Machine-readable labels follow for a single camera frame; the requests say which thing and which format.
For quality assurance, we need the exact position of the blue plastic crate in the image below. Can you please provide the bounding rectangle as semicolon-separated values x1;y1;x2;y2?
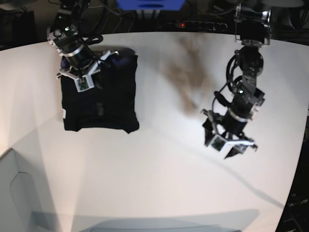
116;0;185;11

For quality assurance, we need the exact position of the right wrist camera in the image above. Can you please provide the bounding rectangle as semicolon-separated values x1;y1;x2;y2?
74;74;95;93

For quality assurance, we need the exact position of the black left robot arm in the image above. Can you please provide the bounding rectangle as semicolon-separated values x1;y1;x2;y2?
202;0;271;158

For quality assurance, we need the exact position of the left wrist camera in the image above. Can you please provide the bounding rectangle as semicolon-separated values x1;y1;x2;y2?
209;134;228;152

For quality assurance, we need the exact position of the black box left background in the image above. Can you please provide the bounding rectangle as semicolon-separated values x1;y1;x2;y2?
0;8;38;46

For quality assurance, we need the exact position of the white garment label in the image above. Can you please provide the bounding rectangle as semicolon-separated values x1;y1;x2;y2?
62;109;66;119

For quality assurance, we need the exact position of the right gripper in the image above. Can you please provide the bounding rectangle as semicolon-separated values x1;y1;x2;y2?
47;24;119;89

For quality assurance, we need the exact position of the black power strip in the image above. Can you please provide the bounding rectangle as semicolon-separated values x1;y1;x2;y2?
156;20;229;32

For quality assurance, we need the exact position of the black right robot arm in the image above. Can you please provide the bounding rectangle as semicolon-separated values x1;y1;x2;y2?
47;0;119;92

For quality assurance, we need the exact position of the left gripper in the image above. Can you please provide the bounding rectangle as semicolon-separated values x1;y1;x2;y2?
202;88;265;159

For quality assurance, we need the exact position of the black T-shirt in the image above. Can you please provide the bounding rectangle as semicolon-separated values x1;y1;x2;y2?
60;53;140;133

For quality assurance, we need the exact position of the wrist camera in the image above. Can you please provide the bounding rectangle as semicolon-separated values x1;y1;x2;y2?
74;74;95;93
209;134;228;152

